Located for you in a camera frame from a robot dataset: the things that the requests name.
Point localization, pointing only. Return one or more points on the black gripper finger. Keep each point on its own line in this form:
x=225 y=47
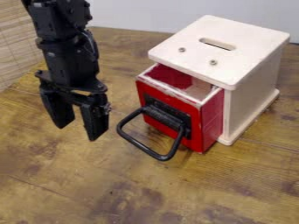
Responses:
x=58 y=108
x=95 y=118

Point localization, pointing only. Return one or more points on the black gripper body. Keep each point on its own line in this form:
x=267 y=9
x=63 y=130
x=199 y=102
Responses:
x=73 y=62

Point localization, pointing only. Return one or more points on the red drawer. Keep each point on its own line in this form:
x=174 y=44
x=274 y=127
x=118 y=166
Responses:
x=187 y=98

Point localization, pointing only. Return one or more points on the white wooden cabinet box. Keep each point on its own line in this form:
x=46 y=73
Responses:
x=237 y=57

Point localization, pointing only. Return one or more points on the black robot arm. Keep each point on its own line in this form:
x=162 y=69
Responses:
x=58 y=19

